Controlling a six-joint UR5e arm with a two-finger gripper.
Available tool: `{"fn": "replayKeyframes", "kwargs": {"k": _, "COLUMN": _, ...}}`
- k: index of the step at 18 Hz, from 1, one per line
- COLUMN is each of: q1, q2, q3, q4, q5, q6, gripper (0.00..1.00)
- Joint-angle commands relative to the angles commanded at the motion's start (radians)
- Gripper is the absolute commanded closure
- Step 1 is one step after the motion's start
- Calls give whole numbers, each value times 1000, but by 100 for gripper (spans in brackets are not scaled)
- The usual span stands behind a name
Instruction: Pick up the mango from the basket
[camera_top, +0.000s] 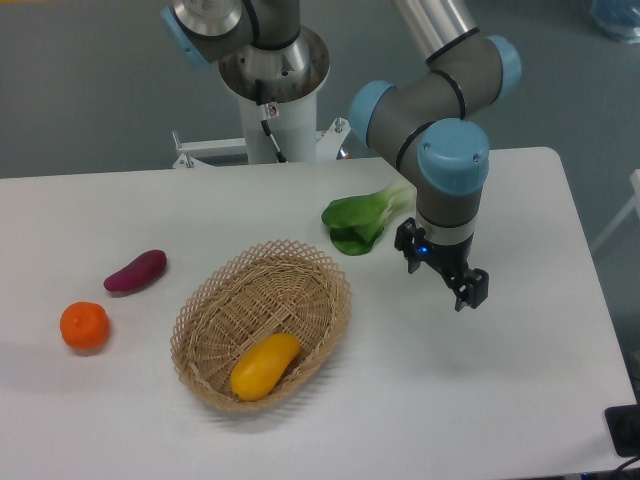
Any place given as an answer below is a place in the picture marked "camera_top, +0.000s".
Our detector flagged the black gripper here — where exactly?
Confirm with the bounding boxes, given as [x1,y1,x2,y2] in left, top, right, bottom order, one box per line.
[394,217,489,311]

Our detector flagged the yellow mango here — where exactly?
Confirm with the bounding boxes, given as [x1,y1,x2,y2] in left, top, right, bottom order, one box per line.
[230,333,301,401]

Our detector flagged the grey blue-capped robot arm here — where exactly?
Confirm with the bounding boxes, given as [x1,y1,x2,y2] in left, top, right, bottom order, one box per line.
[161,1,521,308]

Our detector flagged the woven wicker basket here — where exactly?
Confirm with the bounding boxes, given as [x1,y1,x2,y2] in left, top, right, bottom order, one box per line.
[170,240,351,413]

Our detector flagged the green bok choy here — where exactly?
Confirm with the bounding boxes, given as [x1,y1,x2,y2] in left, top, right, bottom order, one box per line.
[321,181,415,256]

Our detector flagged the black device at table edge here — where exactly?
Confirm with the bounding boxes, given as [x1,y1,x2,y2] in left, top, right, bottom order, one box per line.
[604,404,639,457]

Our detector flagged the purple sweet potato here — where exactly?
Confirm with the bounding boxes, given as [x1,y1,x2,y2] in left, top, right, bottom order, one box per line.
[103,249,167,293]

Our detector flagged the blue object top right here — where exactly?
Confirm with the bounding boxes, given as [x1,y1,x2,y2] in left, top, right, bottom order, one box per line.
[591,0,639,44]

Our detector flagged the orange tangerine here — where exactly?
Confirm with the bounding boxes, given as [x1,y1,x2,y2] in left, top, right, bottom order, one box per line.
[59,301,111,350]

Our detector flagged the black pedestal cable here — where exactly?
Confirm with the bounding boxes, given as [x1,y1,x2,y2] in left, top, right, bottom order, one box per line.
[254,79,289,164]

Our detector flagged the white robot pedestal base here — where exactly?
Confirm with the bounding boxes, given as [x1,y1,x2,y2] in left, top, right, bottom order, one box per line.
[171,27,351,170]

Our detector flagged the white frame at right edge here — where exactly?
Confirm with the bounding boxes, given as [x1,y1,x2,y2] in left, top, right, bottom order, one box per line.
[590,169,639,255]

